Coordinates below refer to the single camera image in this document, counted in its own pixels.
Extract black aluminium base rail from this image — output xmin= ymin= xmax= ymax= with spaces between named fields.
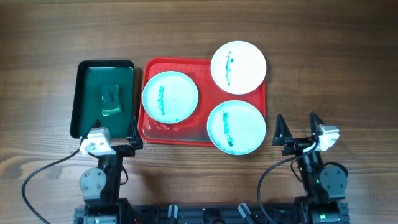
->
xmin=73 ymin=203 xmax=351 ymax=224

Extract red plastic tray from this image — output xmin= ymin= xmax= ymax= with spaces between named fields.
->
xmin=137 ymin=58 xmax=266 ymax=146

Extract white plate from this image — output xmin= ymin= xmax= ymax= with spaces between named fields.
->
xmin=210 ymin=41 xmax=267 ymax=95

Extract black rectangular tray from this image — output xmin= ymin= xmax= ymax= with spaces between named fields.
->
xmin=70 ymin=60 xmax=134 ymax=139

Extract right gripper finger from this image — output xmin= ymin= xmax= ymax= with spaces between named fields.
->
xmin=272 ymin=114 xmax=292 ymax=146
xmin=310 ymin=111 xmax=324 ymax=135

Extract light blue plate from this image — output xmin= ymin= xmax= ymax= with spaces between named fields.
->
xmin=206 ymin=100 xmax=266 ymax=156
xmin=142 ymin=71 xmax=199 ymax=124

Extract green yellow sponge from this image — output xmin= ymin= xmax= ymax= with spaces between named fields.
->
xmin=101 ymin=85 xmax=121 ymax=116

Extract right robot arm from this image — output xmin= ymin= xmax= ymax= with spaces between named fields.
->
xmin=272 ymin=111 xmax=350 ymax=223

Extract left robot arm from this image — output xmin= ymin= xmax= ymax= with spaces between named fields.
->
xmin=73 ymin=116 xmax=143 ymax=224

